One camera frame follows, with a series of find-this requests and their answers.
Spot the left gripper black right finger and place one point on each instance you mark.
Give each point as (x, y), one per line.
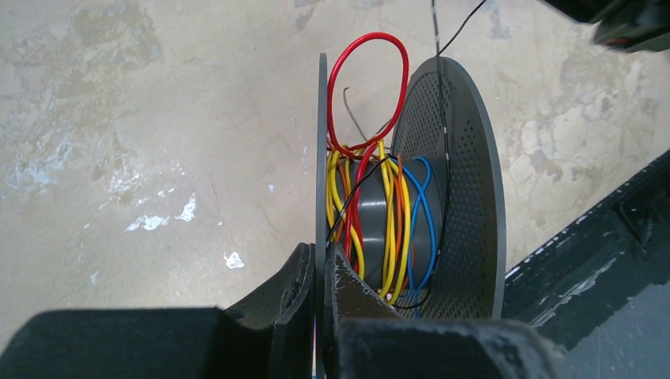
(365, 338)

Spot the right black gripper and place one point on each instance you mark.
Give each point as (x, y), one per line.
(622, 25)

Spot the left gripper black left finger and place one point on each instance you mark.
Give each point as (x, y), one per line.
(266, 334)

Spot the black cable spool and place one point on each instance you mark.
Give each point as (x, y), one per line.
(422, 222)

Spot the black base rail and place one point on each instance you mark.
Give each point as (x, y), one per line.
(609, 269)

